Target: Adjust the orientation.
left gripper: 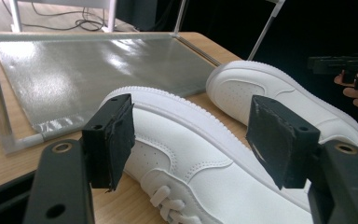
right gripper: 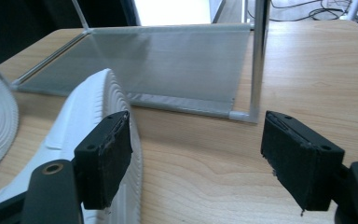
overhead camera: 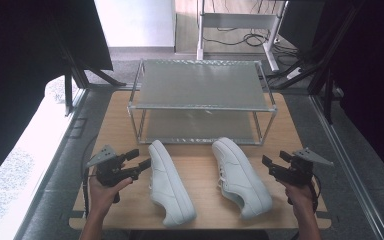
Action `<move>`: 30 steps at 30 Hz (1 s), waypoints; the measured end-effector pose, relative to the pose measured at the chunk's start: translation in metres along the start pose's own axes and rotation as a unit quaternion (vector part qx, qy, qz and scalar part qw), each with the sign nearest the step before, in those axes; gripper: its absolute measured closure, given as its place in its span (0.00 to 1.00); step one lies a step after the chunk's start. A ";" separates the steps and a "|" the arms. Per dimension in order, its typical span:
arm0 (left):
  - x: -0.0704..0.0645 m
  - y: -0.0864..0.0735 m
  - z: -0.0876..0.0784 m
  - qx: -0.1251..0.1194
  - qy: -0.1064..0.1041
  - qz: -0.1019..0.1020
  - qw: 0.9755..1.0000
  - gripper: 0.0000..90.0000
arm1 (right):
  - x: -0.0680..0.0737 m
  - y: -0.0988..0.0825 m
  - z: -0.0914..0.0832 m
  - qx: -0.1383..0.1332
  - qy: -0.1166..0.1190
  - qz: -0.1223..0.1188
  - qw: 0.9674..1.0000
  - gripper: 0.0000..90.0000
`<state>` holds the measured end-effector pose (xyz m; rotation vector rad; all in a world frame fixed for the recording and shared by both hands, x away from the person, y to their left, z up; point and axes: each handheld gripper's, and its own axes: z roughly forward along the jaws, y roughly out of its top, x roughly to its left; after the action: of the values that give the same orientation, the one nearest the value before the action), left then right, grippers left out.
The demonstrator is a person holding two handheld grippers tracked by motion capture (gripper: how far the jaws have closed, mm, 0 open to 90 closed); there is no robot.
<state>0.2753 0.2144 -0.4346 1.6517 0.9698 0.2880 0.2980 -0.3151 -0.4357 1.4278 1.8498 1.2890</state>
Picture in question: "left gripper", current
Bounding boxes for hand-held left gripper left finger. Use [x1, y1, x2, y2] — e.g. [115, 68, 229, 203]
[82, 92, 136, 192]

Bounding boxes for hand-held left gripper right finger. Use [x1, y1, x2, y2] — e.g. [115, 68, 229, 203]
[245, 94, 322, 190]

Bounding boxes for white sneaker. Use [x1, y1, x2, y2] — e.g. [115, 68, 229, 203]
[101, 86, 314, 224]
[205, 60, 358, 154]

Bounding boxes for metal shoe rack grey shelf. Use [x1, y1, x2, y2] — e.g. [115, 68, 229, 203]
[0, 0, 286, 156]

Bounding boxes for dark cabinet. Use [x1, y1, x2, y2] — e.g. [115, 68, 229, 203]
[116, 0, 158, 32]

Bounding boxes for black cable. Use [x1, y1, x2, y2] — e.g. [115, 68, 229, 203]
[0, 0, 107, 32]

